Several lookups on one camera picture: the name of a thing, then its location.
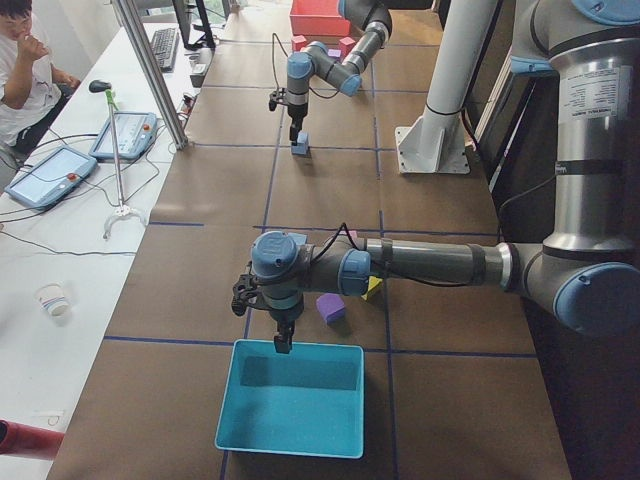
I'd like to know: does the black keyboard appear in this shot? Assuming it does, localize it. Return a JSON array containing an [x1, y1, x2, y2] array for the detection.
[[150, 27, 178, 73]]

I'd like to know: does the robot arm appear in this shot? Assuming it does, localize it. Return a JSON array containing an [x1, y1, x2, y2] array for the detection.
[[231, 1, 639, 354], [280, 1, 392, 150]]

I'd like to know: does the purple foam block left side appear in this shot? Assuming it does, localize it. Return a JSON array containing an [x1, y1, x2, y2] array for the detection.
[[316, 293, 346, 324]]

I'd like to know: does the seated person white shirt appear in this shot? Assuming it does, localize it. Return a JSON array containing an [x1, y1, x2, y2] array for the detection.
[[1, 1, 80, 156]]

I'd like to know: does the light blue block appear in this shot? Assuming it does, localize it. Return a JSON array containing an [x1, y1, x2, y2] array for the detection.
[[290, 131, 309, 156], [287, 232, 307, 245]]

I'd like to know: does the dark red foam block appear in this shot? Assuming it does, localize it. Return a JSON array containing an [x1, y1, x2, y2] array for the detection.
[[338, 36, 356, 57], [291, 35, 308, 52]]

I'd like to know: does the black computer mouse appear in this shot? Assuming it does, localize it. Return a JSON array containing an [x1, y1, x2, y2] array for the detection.
[[89, 80, 112, 93]]

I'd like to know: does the red plastic bin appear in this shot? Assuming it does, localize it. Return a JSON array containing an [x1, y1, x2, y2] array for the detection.
[[289, 0, 351, 37]]

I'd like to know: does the aluminium frame post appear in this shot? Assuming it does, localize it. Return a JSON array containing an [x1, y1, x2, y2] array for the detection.
[[112, 0, 189, 151]]

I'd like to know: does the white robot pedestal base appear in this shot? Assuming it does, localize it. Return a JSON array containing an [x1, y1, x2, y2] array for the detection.
[[395, 0, 498, 174]]

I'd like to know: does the teach pendant far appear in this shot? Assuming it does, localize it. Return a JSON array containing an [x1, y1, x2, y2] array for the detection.
[[89, 111, 158, 163]]

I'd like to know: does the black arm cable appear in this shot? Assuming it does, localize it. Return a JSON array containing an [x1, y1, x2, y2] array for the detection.
[[309, 222, 481, 289]]

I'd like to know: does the paper cup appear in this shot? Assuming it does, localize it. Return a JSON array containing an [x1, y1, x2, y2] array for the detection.
[[34, 283, 69, 317]]

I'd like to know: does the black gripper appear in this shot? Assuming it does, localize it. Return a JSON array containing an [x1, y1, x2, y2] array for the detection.
[[270, 307, 303, 354], [289, 103, 306, 145]]

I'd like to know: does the teach pendant near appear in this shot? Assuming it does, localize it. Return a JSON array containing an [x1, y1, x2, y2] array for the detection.
[[4, 146, 97, 210]]

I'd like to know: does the teal plastic bin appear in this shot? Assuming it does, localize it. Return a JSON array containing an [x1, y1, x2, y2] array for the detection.
[[215, 339, 365, 459]]

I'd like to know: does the yellow foam block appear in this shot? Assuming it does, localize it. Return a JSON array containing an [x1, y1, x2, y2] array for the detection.
[[361, 276, 383, 301]]

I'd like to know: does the teach pendant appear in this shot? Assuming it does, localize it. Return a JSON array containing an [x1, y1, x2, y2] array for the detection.
[[4, 146, 97, 210], [89, 111, 158, 163]]

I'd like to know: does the red cylinder object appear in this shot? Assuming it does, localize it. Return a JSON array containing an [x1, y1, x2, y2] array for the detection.
[[1, 420, 65, 460]]

